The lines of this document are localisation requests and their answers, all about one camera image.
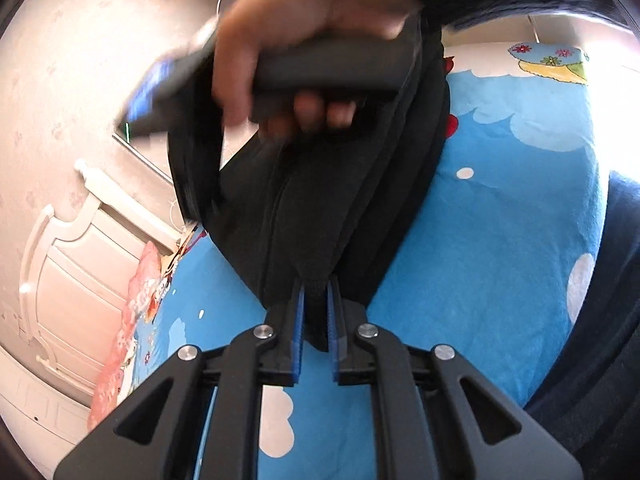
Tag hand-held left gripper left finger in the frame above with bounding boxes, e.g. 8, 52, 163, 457
54, 280, 306, 480

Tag white wardrobe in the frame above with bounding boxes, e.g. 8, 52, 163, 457
0, 342, 96, 441

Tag white wooden headboard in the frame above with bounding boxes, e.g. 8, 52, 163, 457
17, 160, 201, 396

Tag person's dark clothed torso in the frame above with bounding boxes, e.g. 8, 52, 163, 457
522, 170, 640, 480

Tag black pants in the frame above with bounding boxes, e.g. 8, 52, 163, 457
167, 15, 453, 353

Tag person's right hand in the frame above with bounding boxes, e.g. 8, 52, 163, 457
212, 0, 423, 141

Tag pink printed pillow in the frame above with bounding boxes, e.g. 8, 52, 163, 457
87, 240, 176, 431

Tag blue cartoon printed bed sheet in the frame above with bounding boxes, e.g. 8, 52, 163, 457
87, 42, 608, 480

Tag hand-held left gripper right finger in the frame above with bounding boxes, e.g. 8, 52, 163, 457
326, 277, 585, 480

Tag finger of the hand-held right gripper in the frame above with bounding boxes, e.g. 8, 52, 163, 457
117, 20, 221, 138

